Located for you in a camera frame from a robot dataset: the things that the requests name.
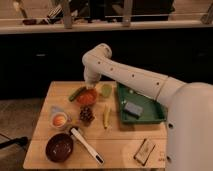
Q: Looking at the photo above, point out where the white handled kitchen tool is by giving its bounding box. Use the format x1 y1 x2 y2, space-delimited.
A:
70 127 104 165

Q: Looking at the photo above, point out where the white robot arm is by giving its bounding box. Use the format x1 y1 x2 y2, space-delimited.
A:
82 43 213 171

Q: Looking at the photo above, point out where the wooden folding table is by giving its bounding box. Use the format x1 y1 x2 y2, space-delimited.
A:
23 82 167 169

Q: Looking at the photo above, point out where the green plastic tray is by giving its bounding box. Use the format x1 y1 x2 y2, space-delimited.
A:
117 83 166 124

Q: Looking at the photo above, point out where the green pepper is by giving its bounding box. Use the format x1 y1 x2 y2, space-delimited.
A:
68 86 86 102

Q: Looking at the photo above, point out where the black stand on floor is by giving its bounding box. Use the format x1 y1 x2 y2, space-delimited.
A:
0 136 29 149

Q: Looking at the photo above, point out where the bunch of purple grapes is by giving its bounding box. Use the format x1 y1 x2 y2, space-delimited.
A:
79 106 95 126

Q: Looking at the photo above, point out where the yellow banana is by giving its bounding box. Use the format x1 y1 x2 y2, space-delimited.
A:
103 105 111 129

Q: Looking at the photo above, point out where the dark rectangular card box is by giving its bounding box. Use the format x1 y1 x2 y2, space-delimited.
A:
134 139 155 166

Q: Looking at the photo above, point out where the grey sponge block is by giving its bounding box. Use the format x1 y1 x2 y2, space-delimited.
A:
123 101 143 118

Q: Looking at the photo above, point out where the light green cup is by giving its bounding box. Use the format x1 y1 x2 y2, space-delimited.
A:
101 84 112 98

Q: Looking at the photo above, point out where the red orange bowl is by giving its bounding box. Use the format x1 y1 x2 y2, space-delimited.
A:
75 89 98 106

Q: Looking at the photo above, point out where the dark maroon bowl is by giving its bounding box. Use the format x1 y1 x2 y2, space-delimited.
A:
45 133 73 163

